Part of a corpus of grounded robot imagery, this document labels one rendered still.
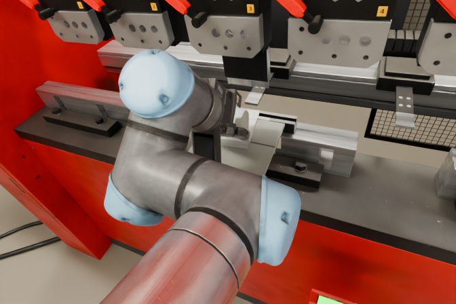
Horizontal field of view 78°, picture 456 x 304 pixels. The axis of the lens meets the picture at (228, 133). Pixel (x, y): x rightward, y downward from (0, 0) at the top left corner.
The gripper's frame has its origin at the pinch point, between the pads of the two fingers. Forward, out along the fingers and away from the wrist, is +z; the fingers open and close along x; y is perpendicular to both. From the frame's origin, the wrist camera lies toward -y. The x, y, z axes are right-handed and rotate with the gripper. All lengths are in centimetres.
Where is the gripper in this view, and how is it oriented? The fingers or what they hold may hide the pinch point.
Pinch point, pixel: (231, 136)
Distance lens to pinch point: 62.6
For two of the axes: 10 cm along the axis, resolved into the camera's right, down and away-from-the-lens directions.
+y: 1.3, -9.9, 0.9
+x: -9.5, -1.0, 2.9
